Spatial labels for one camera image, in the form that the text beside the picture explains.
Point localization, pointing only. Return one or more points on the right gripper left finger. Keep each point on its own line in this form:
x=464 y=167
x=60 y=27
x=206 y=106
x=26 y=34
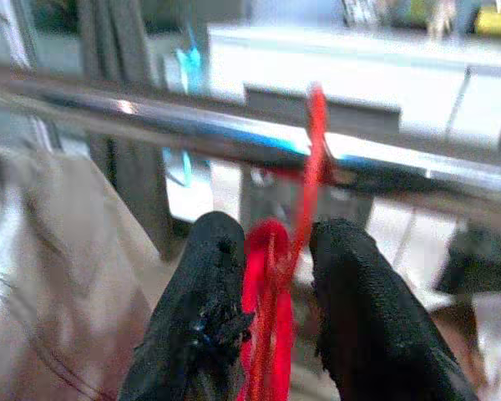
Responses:
x=200 y=292

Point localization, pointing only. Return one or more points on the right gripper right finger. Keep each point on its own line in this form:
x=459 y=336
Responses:
x=371 y=317

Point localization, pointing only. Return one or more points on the teal plastic hanger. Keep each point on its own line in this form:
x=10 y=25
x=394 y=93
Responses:
x=190 y=62

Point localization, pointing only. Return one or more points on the pale hanging garment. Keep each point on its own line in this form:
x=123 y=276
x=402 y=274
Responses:
x=67 y=271

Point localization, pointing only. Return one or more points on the metal clothes rack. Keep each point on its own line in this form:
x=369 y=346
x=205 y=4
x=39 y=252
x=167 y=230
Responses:
x=234 y=133

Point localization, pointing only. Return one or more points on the white low cabinet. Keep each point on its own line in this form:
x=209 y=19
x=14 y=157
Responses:
x=359 y=67

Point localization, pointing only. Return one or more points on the yellow box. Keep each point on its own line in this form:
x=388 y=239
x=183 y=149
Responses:
x=494 y=23

